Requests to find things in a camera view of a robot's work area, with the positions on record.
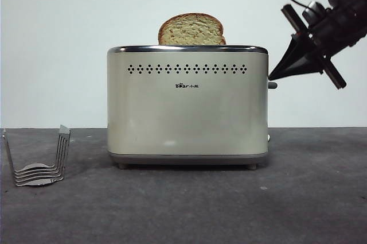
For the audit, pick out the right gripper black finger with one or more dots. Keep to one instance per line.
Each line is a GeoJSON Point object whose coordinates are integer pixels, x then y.
{"type": "Point", "coordinates": [304, 66]}
{"type": "Point", "coordinates": [294, 50]}

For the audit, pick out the grey toaster lever knob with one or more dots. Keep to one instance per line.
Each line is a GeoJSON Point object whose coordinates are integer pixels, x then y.
{"type": "Point", "coordinates": [273, 85]}

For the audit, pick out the brown-crusted bread slice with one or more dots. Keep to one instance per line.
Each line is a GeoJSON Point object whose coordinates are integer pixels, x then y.
{"type": "Point", "coordinates": [190, 31]}

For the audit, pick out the white toaster side dial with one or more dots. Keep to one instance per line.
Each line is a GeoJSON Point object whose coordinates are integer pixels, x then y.
{"type": "Point", "coordinates": [268, 138]}

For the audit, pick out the cream two-slot toaster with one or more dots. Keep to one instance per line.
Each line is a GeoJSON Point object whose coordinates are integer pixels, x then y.
{"type": "Point", "coordinates": [186, 117]}

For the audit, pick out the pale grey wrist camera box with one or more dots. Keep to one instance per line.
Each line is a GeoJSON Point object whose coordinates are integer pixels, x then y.
{"type": "Point", "coordinates": [313, 11]}

